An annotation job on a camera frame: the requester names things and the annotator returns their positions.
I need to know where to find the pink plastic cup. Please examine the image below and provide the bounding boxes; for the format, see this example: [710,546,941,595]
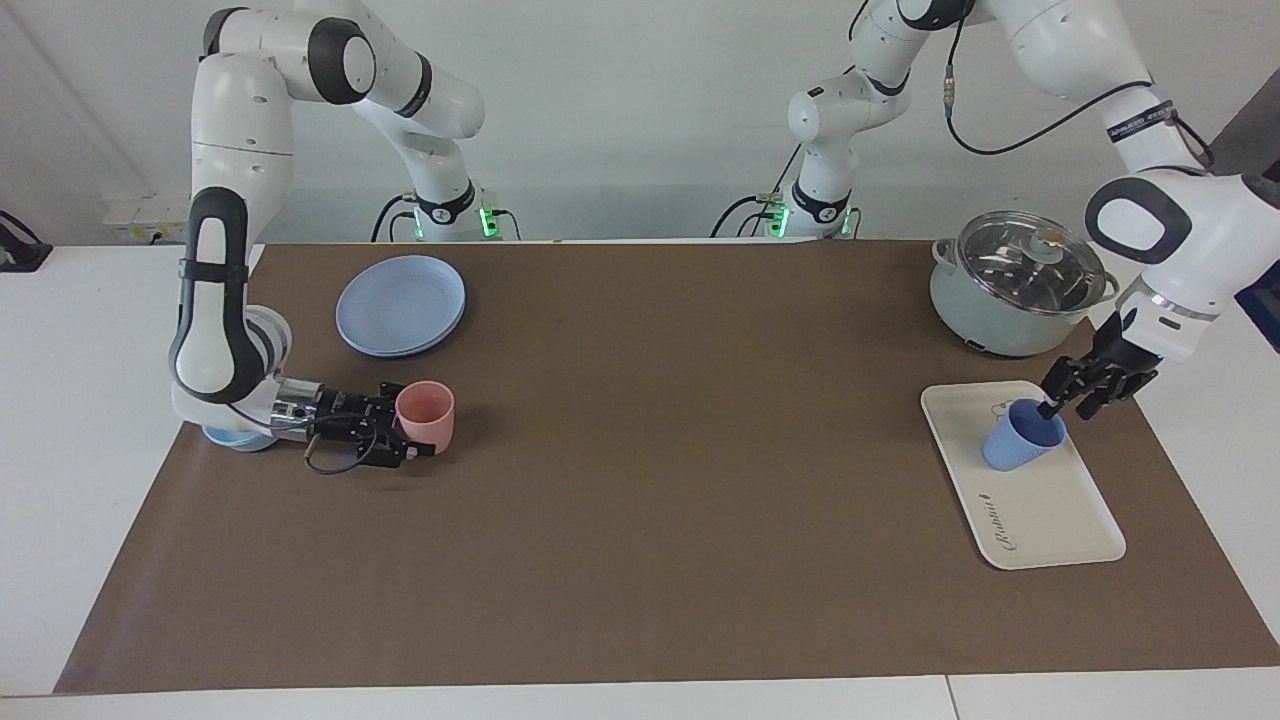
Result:
[395,381,456,456]

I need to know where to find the blue plastic cup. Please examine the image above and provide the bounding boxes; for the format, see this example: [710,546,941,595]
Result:
[981,398,1068,473]

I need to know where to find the cream rabbit print tray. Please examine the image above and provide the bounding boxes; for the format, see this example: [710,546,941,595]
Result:
[920,380,1128,571]

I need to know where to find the blue plate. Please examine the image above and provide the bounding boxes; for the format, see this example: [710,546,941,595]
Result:
[335,255,467,359]

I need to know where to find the pale green cooking pot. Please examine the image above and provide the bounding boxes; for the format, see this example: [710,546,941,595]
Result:
[929,238,1121,358]

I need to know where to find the light blue bowl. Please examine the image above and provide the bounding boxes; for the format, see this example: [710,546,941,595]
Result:
[203,425,279,454]

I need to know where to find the glass pot lid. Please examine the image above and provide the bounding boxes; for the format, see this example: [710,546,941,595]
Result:
[955,210,1109,316]

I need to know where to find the blue crate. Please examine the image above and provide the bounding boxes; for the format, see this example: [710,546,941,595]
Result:
[1237,285,1280,353]

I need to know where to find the brown table mat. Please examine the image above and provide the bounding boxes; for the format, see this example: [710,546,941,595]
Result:
[55,240,1280,696]

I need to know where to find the black table clamp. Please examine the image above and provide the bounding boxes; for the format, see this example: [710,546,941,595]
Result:
[0,210,53,273]

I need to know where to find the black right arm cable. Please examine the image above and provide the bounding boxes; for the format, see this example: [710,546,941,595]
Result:
[304,413,380,475]

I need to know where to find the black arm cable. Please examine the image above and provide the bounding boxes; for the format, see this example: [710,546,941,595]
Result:
[304,413,380,475]
[944,0,1217,167]

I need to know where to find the black right base cables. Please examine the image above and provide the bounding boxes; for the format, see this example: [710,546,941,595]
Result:
[372,193,521,242]

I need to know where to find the black base cables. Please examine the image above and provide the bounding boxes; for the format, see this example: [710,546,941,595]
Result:
[372,193,521,242]
[711,140,806,239]

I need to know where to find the white wall socket box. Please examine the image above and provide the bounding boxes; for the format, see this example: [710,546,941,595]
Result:
[103,195,196,244]

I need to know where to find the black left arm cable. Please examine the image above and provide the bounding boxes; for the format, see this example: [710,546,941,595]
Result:
[944,0,1217,167]

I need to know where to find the black left base cables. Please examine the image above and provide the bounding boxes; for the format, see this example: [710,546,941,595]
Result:
[711,140,806,239]

